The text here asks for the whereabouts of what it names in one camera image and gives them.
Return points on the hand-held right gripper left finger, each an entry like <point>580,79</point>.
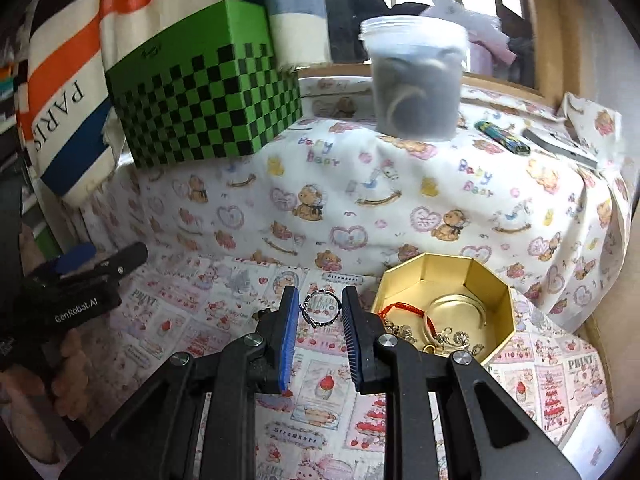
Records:
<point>289,340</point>

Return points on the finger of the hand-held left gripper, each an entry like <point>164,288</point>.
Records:
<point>75,258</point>
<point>125,258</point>

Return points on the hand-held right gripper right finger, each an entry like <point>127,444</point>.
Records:
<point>352,345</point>

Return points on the gold bangle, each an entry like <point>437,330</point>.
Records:
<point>452,300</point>

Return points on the gold octagonal tin box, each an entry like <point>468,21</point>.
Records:
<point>450,270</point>

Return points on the person's left hand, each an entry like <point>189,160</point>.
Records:
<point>30,410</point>

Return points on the strawberry print cloth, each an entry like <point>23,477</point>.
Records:
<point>200,310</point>

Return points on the bear print cloth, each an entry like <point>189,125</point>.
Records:
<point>350,185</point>

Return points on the green black checkered box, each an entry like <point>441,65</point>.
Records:
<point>200,105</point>

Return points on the striped canvas tote bag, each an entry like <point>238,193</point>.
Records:
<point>75,85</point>

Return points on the white card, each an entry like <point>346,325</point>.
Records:
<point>590,435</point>

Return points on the colourful patterned pen case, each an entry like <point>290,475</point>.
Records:
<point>500,136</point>

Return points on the clear plastic jar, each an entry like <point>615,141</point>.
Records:
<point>415,85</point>

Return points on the white flat case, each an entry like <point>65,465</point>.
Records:
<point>560,146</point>

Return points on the blue and cream cloth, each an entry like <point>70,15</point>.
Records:
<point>297,10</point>

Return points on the dark cloth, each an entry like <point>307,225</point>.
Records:
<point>355,10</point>

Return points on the pink and white cloth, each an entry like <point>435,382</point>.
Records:
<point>480,30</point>

